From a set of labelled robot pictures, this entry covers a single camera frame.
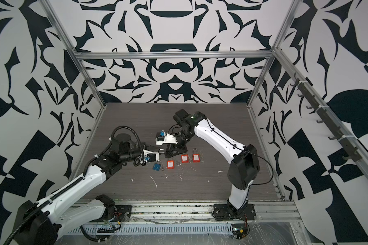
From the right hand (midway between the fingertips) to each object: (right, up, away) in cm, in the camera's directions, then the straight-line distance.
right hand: (169, 150), depth 74 cm
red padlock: (-1, -11, +14) cm, 18 cm away
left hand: (-5, +3, +1) cm, 6 cm away
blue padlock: (-9, -12, +15) cm, 21 cm away
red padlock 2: (+8, -8, +17) cm, 20 cm away
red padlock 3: (+14, -7, +17) cm, 23 cm away
